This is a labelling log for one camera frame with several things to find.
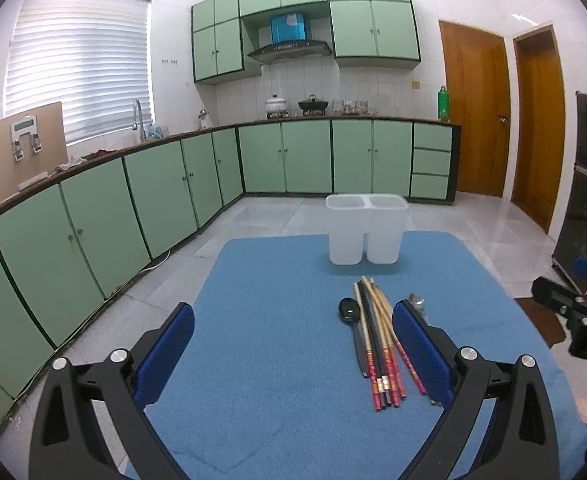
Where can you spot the black display cabinet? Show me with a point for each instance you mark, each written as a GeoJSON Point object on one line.
{"type": "Point", "coordinates": [586, 189]}

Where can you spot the white window blind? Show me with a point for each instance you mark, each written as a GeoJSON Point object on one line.
{"type": "Point", "coordinates": [90, 55]}

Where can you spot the steel kettle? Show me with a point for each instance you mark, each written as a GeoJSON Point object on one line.
{"type": "Point", "coordinates": [204, 119]}

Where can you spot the black chopstick silver band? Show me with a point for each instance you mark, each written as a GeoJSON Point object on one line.
{"type": "Point", "coordinates": [382, 379]}

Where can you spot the green bottle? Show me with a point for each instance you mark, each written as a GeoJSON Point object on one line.
{"type": "Point", "coordinates": [444, 104]}

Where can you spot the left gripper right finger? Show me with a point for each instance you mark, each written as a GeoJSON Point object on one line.
{"type": "Point", "coordinates": [502, 407]}

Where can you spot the white double utensil holder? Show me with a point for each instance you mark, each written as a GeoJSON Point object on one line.
{"type": "Point", "coordinates": [365, 225]}

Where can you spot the black plastic spoon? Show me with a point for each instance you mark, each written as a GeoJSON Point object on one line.
{"type": "Point", "coordinates": [349, 312]}

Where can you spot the white cooking pot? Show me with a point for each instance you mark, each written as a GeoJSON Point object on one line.
{"type": "Point", "coordinates": [276, 107]}

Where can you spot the red end chopstick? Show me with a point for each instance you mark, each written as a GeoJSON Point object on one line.
{"type": "Point", "coordinates": [397, 385]}

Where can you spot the plain wooden chopstick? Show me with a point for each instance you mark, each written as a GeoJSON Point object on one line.
{"type": "Point", "coordinates": [372, 372]}

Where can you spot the black wok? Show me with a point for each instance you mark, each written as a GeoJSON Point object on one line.
{"type": "Point", "coordinates": [313, 106]}

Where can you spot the black range hood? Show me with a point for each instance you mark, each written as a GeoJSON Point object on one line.
{"type": "Point", "coordinates": [291, 38]}

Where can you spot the brown wooden stool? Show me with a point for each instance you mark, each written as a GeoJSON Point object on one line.
{"type": "Point", "coordinates": [545, 321]}

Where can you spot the green lower kitchen cabinets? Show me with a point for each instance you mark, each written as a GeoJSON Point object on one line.
{"type": "Point", "coordinates": [75, 240]}

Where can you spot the wooden door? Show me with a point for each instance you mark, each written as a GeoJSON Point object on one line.
{"type": "Point", "coordinates": [478, 83]}
{"type": "Point", "coordinates": [542, 123]}

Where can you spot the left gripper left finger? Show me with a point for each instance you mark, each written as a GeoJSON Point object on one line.
{"type": "Point", "coordinates": [67, 442]}

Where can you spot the cardboard box with picture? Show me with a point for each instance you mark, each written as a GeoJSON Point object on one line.
{"type": "Point", "coordinates": [32, 146]}

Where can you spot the blue table cloth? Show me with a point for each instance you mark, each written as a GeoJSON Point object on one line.
{"type": "Point", "coordinates": [268, 386]}

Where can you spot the chrome sink faucet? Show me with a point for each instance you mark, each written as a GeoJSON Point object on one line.
{"type": "Point", "coordinates": [138, 120]}

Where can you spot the green upper wall cabinets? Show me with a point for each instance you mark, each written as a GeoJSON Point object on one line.
{"type": "Point", "coordinates": [375, 33]}

